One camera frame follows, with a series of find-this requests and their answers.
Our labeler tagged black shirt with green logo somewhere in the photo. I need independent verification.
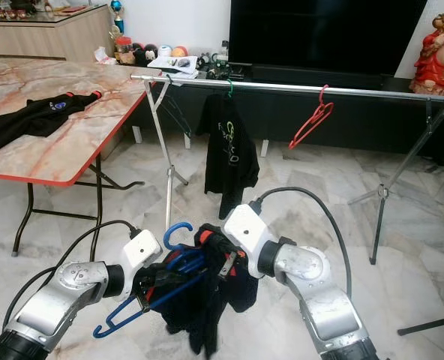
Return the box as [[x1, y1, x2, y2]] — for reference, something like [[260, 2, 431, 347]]
[[196, 91, 260, 221]]

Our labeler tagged black shirt with red trim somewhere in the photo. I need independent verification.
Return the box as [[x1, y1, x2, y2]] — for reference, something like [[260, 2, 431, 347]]
[[0, 90, 103, 158]]

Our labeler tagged black flat screen television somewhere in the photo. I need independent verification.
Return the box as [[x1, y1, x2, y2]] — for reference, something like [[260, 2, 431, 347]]
[[228, 0, 429, 76]]

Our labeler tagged blue plastic hanger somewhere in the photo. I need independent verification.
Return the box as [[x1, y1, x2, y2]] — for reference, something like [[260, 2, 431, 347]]
[[93, 221, 208, 340]]

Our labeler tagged pink tissue box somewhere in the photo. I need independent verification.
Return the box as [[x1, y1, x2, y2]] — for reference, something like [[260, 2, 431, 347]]
[[93, 46, 116, 66]]

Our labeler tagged white paper stack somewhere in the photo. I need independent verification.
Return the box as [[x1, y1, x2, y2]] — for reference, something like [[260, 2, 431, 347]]
[[147, 56, 197, 80]]

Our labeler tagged black mouse plush toy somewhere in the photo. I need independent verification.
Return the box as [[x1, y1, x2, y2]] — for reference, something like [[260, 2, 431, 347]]
[[132, 43, 158, 65]]

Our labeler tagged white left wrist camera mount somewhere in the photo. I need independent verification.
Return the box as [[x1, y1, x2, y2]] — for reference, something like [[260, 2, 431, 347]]
[[123, 229, 163, 275]]

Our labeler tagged red plastic hanger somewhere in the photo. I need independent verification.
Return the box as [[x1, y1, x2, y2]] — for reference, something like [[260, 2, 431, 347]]
[[288, 84, 335, 151]]

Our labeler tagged red laughing Buddha statue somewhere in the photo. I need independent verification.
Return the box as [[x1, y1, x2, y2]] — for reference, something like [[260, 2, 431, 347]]
[[409, 11, 444, 96]]

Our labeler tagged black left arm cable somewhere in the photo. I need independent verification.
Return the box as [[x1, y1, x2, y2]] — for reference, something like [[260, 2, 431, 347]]
[[3, 219, 140, 331]]

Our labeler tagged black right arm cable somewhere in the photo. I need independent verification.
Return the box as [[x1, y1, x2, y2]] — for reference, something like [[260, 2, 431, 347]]
[[248, 187, 354, 297]]

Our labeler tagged silver metal clothes rack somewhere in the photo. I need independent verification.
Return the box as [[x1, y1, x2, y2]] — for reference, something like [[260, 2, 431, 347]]
[[130, 73, 444, 265]]

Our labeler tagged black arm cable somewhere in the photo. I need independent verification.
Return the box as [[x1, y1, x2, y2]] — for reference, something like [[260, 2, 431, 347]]
[[3, 219, 140, 331], [248, 187, 354, 297]]

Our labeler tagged thin black cord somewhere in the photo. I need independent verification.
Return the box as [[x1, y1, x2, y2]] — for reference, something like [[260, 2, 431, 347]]
[[162, 88, 193, 136]]

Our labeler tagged black soundbar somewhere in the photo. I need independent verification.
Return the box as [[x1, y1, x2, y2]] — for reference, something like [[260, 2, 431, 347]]
[[250, 64, 395, 89]]

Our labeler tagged light wood cabinet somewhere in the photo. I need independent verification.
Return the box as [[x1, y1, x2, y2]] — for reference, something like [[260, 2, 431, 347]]
[[0, 4, 112, 62]]

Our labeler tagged black floor bar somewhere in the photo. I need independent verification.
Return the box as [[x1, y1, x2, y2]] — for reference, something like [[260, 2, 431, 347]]
[[398, 315, 444, 336]]

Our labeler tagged marble pattern folding table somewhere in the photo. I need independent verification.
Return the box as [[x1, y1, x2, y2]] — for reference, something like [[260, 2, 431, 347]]
[[0, 58, 161, 257]]

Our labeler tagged red lidded snack jar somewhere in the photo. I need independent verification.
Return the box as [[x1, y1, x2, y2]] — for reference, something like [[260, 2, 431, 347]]
[[113, 35, 133, 65]]

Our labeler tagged gold and blue trophy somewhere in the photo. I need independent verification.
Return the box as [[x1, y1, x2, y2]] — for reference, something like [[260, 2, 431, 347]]
[[109, 0, 125, 35]]

